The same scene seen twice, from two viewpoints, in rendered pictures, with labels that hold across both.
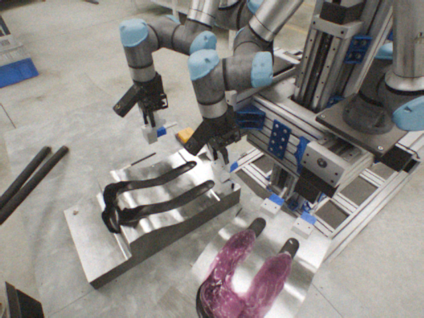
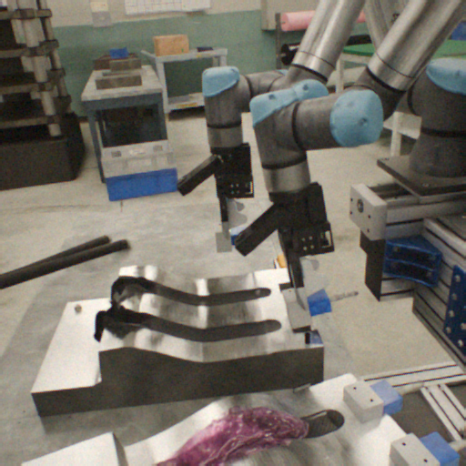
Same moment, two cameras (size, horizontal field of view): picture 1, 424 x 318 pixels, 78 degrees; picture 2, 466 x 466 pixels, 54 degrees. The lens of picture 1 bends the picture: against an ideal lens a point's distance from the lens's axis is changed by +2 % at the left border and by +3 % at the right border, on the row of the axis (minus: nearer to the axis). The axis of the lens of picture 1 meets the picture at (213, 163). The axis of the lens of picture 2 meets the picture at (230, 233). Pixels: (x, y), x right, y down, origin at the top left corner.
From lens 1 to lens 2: 33 cm
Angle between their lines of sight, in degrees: 33
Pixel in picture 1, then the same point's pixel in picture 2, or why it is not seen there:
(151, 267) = (123, 421)
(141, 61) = (219, 118)
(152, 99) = (230, 177)
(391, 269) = not seen: outside the picture
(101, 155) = (161, 262)
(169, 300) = (95, 450)
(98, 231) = (86, 338)
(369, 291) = not seen: outside the picture
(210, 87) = (273, 138)
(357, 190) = not seen: outside the picture
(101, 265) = (59, 379)
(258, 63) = (345, 103)
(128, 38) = (207, 85)
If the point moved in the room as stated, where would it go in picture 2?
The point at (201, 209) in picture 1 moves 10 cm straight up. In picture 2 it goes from (235, 356) to (230, 308)
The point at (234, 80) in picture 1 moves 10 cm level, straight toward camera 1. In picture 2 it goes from (307, 127) to (270, 146)
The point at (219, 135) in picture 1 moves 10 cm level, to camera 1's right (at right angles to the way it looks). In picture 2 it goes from (291, 230) to (351, 241)
